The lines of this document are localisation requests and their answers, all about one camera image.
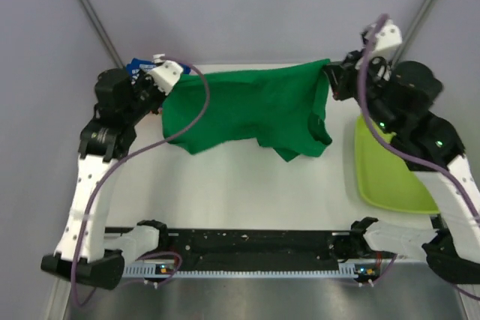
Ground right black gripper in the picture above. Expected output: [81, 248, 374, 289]
[322, 47, 398, 134]

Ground green t-shirt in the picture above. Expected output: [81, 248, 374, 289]
[162, 59, 332, 162]

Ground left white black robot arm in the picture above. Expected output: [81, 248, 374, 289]
[40, 67, 180, 290]

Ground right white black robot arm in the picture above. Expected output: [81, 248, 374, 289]
[324, 51, 479, 286]

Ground blue printed folded t-shirt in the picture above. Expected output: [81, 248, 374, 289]
[126, 58, 191, 79]

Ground lime green plastic tray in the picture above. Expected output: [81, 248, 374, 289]
[354, 116, 440, 215]

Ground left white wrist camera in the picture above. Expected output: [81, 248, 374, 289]
[146, 54, 184, 95]

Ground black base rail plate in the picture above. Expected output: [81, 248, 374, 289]
[159, 229, 375, 272]

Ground grey slotted cable duct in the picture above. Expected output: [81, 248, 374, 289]
[122, 262, 379, 279]

